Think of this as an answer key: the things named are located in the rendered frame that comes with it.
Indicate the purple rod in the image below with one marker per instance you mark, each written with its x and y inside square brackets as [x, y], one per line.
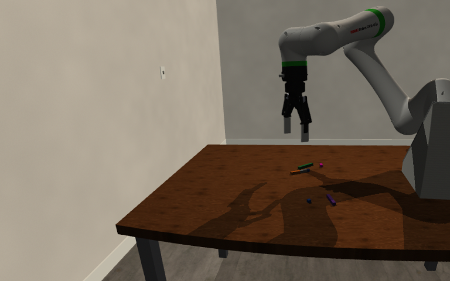
[331, 199]

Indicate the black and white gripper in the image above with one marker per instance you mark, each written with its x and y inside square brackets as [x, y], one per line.
[295, 99]

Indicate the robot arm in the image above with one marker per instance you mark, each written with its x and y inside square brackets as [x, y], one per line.
[358, 36]

